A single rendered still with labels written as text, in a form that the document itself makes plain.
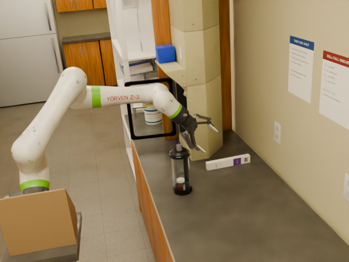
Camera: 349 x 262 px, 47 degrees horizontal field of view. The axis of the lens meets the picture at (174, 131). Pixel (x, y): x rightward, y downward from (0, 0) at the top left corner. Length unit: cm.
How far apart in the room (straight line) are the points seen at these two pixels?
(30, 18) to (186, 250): 577
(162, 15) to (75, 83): 86
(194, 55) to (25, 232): 122
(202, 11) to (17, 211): 133
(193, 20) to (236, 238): 113
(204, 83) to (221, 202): 69
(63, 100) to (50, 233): 58
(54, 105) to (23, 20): 527
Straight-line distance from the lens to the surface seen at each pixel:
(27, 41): 711
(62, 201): 177
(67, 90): 188
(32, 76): 721
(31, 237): 187
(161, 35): 254
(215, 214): 194
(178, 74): 222
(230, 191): 211
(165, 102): 196
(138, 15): 345
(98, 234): 353
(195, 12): 219
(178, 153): 199
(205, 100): 231
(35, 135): 177
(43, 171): 189
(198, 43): 222
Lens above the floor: 205
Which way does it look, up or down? 23 degrees down
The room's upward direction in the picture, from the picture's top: 5 degrees counter-clockwise
